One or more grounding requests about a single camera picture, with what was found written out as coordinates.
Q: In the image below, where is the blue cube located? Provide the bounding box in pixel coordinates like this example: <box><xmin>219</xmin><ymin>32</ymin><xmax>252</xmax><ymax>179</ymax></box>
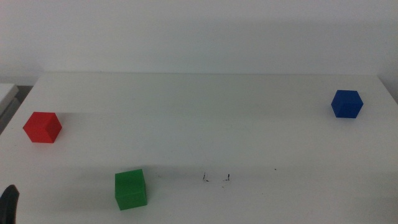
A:
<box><xmin>330</xmin><ymin>90</ymin><xmax>364</xmax><ymax>119</ymax></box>

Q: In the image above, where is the green cube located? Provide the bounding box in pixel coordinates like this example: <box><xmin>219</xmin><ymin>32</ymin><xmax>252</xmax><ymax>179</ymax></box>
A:
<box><xmin>114</xmin><ymin>169</ymin><xmax>148</xmax><ymax>212</ymax></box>

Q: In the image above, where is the white side furniture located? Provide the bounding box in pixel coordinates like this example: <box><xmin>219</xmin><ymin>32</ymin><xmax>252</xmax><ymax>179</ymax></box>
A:
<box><xmin>0</xmin><ymin>83</ymin><xmax>20</xmax><ymax>116</ymax></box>

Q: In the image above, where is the red cube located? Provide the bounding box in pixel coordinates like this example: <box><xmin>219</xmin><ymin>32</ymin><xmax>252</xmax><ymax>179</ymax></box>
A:
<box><xmin>22</xmin><ymin>111</ymin><xmax>63</xmax><ymax>144</ymax></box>

